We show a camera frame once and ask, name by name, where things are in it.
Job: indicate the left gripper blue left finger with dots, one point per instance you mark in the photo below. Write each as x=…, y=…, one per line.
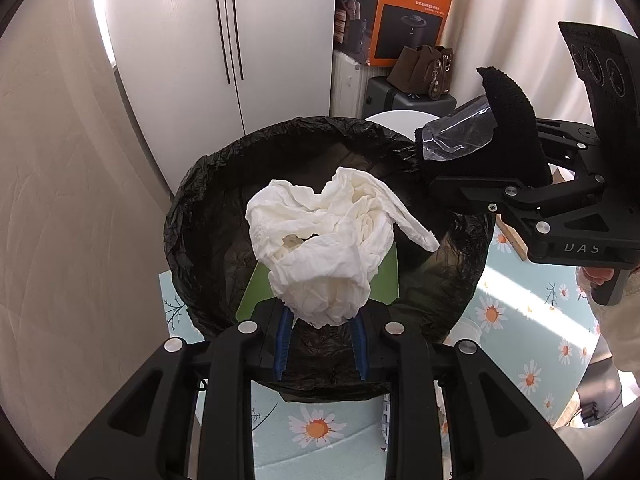
x=145, y=430

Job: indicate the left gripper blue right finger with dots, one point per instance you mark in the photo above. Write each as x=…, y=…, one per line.
x=494, y=431

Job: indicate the black cloth with plastic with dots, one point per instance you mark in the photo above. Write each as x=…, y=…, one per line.
x=493, y=136

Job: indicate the long white tissue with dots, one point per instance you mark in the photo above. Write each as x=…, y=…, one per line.
x=323, y=249

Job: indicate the cartoon ice cream plastic cup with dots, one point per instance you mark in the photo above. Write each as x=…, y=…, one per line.
x=463, y=329

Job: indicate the black lined trash bin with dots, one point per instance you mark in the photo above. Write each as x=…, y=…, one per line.
x=208, y=248

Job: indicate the person right hand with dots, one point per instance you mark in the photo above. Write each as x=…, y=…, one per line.
x=589, y=279

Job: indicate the wooden cutting board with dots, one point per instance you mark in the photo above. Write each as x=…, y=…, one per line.
x=508, y=240

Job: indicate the white round chair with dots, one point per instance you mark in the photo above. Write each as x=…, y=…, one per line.
x=404, y=122

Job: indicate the brown leather bag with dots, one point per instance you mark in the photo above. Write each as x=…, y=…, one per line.
x=423, y=71

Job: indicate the beige curtain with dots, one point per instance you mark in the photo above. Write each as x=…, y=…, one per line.
x=82, y=217

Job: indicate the black suitcase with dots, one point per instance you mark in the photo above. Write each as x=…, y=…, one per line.
x=381, y=96

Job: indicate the white radiator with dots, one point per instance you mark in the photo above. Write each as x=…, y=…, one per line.
x=348, y=86

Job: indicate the orange Philips cardboard box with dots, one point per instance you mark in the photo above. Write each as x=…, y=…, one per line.
x=374, y=32

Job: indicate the white double door cabinet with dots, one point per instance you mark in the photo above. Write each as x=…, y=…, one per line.
x=200, y=74

